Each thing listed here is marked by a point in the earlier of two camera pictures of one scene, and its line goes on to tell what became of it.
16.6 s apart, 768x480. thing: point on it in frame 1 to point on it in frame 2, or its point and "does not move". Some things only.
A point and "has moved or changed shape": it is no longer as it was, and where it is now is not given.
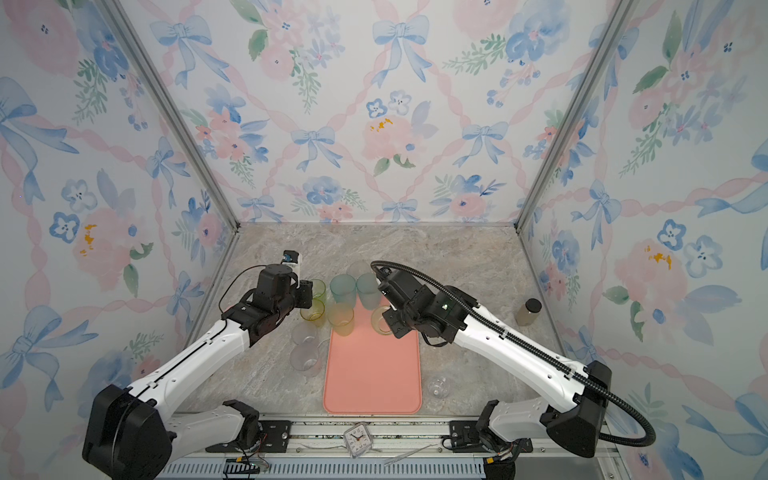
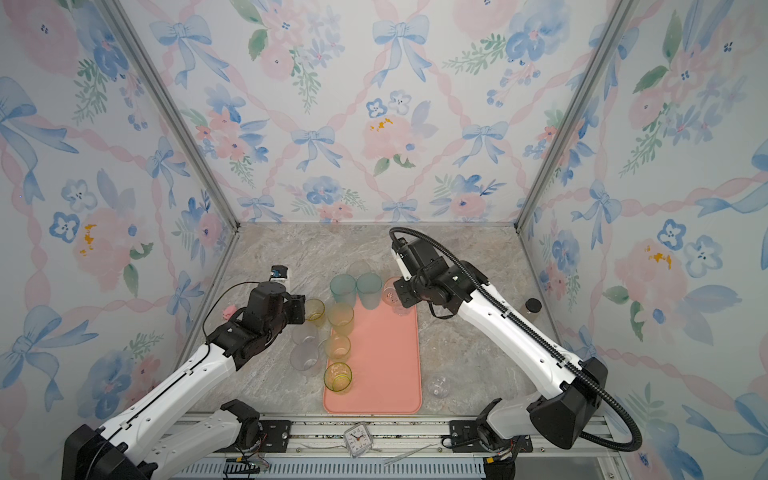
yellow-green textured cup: [341, 318] does not move
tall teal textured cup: [343, 287] does not move
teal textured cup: [368, 289] does not move
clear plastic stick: [410, 454] does not move
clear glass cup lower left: [305, 357] does not move
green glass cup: [318, 288] to [337, 377]
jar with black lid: [528, 312] does not move
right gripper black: [398, 331] to [403, 291]
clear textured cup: [379, 321] has moved or changed shape
